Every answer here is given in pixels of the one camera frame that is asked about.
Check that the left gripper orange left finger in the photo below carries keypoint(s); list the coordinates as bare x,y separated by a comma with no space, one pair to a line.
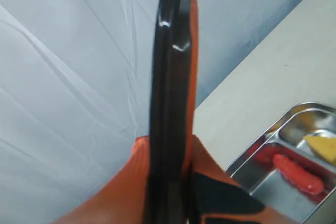
122,199

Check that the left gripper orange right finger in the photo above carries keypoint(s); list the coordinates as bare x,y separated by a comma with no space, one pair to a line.
216,198

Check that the steel two-compartment lunch box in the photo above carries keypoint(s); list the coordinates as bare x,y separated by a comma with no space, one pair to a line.
258,174

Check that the red toy sausage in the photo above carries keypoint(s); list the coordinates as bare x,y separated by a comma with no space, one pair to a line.
297,175

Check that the yellow toy cheese wedge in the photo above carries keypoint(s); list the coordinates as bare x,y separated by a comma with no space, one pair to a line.
323,146

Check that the dark lid with orange seal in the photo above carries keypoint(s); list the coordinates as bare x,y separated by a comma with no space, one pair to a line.
166,195

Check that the grey-blue backdrop cloth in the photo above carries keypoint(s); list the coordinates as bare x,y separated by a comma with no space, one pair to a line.
76,81

